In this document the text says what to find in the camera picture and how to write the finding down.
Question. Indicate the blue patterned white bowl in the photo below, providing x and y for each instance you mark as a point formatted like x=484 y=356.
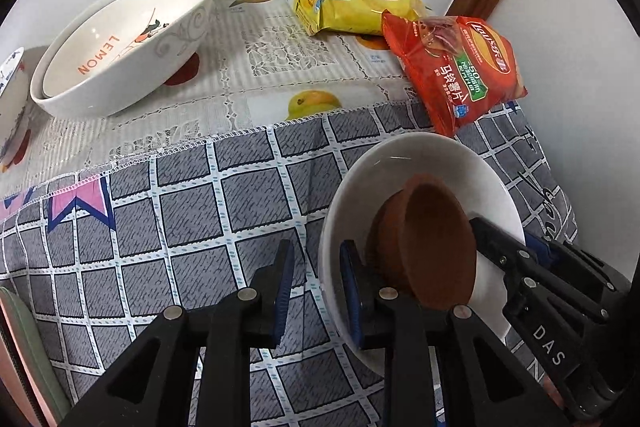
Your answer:
x=12 y=107

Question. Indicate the pink square plate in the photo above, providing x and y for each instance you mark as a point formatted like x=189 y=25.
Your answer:
x=7 y=367

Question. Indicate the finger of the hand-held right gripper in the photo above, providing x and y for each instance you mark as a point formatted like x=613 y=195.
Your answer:
x=505 y=252
x=547 y=252

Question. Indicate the white bowl with orange print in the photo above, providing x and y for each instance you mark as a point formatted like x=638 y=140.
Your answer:
x=100 y=42

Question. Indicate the large white swirl bowl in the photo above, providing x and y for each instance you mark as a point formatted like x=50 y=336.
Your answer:
x=145 y=77

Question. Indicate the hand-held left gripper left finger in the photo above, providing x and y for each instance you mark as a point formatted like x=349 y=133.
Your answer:
x=285 y=292

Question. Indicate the green square plate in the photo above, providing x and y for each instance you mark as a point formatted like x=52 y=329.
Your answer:
x=32 y=347

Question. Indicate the grey checked cloth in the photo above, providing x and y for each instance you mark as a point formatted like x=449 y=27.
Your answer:
x=175 y=207

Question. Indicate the plain white bowl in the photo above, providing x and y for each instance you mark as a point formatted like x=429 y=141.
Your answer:
x=380 y=177

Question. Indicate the red chip bag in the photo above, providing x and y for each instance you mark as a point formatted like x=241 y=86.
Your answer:
x=450 y=72

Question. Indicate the yellow chip bag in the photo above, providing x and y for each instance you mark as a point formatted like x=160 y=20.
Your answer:
x=360 y=7

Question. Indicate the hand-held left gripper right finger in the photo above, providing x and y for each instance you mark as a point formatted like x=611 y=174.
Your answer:
x=350 y=292

